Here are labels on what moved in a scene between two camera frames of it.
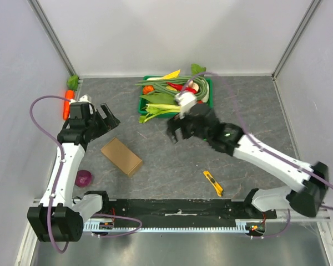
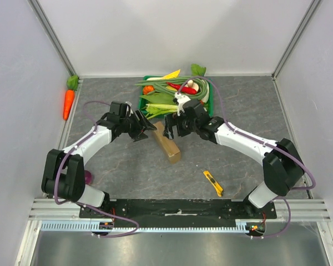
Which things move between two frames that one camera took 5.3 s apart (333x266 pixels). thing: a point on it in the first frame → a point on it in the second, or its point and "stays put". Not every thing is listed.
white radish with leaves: (197, 70) stays put
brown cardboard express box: (122, 156) → (168, 144)
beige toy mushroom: (192, 85) stays put
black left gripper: (111, 120) → (137, 134)
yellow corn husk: (172, 75) stays put
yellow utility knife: (217, 187) stays put
